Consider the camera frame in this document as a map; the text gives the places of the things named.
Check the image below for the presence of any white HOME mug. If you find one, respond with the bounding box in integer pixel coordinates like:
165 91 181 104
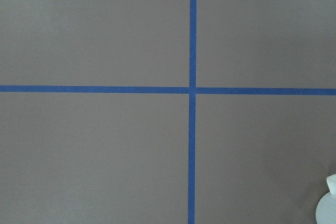
316 174 335 224

